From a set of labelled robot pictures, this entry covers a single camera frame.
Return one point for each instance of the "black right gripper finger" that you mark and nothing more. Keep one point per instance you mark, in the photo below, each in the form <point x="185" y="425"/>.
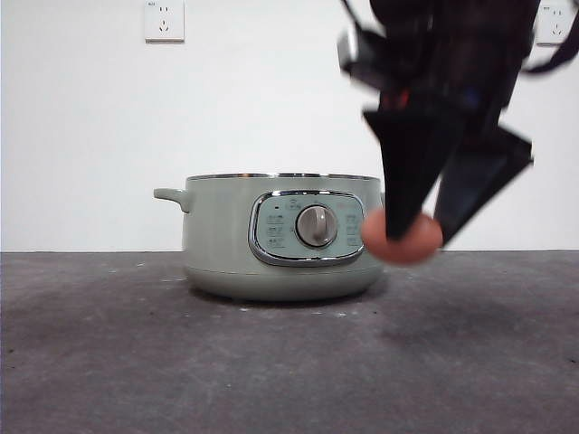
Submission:
<point x="411" y="158"/>
<point x="479" y="190"/>

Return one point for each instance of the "brown egg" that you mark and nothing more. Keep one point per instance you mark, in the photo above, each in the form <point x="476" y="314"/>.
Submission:
<point x="407" y="251"/>

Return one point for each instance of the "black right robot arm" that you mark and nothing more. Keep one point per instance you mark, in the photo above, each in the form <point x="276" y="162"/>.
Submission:
<point x="452" y="45"/>

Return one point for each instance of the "green electric cooking pot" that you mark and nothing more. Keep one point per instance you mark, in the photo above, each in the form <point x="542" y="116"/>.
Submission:
<point x="217" y="235"/>

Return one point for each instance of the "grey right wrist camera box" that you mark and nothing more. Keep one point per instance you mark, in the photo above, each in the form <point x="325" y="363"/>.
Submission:
<point x="348" y="50"/>

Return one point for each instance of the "white wall socket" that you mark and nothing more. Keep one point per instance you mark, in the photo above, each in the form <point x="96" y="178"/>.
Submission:
<point x="553" y="20"/>
<point x="164" y="21"/>

